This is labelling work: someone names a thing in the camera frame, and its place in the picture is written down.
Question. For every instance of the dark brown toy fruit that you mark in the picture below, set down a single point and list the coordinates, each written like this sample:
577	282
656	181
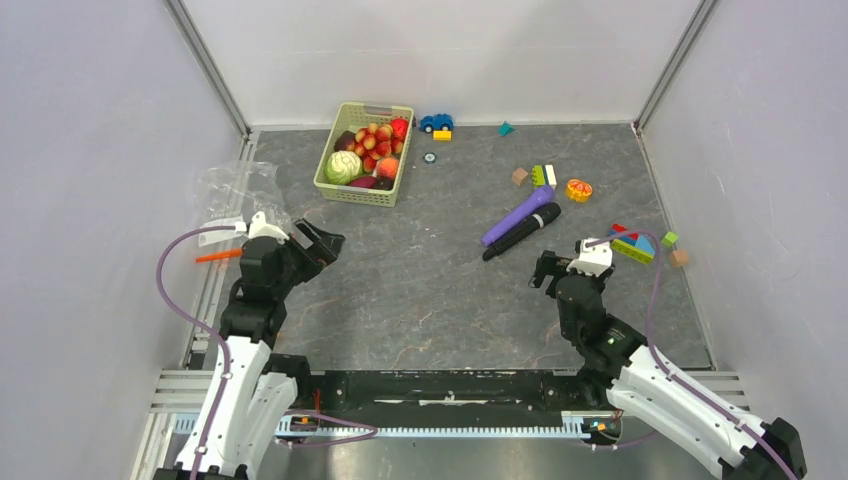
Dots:
346	141

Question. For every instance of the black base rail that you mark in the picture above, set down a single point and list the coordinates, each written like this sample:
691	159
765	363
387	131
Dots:
439	401

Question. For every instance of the green toy cabbage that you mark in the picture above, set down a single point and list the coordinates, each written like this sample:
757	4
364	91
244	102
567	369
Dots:
342	167

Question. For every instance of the purple toy sweet potato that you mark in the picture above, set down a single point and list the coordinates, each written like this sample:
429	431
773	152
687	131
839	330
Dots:
365	182

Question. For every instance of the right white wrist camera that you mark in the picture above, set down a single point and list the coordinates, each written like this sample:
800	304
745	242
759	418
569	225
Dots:
592	258

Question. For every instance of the yellow toy brick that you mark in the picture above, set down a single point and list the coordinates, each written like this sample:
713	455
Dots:
442	135

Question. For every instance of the light green plastic basket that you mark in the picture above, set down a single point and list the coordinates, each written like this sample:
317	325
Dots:
353	116

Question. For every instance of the teal triangular block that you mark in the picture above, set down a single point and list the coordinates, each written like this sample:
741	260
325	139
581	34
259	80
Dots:
505	129

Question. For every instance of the multicolour brick stack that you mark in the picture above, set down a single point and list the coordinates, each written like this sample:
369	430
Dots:
635	246

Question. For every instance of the small green cube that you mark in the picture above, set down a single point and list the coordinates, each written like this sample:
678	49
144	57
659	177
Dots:
669	239

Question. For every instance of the orange toy peach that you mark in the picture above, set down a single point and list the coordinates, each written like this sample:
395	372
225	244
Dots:
387	167

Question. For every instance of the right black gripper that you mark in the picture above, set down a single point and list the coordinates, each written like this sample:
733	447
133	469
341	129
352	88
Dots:
550	265

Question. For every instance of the clear orange zip top bag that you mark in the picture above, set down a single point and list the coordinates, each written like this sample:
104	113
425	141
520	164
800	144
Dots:
231	195

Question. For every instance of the purple flashlight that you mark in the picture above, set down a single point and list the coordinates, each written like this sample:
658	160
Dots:
539	197

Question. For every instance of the green white toy bricks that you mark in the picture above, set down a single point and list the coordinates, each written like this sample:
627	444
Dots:
543	175

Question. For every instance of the orange yellow round toy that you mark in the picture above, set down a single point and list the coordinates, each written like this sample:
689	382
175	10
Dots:
578	190

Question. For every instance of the dark purple toy mangosteen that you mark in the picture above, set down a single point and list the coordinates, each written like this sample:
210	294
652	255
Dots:
384	184

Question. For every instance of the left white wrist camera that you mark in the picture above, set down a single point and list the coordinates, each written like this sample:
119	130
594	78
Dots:
259	227

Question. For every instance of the red toy apple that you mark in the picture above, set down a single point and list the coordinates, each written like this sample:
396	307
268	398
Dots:
400	127

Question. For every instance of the black microphone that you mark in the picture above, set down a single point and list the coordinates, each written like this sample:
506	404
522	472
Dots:
537	220

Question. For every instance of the blue toy car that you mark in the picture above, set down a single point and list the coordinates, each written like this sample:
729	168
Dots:
436	122

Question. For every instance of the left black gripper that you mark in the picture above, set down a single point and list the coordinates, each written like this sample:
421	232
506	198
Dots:
323	250

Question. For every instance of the tan wooden cube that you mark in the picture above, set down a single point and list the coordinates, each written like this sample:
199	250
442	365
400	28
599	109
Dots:
679	258

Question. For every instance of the brown wooden cube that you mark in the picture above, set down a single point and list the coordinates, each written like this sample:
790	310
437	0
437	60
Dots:
519	176

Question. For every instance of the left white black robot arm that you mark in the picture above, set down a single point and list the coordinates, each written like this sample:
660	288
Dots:
251	387

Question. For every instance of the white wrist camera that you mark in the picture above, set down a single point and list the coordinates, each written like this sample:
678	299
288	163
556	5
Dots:
259	227
592	258

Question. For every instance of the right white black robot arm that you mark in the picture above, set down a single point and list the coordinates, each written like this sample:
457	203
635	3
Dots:
622	369

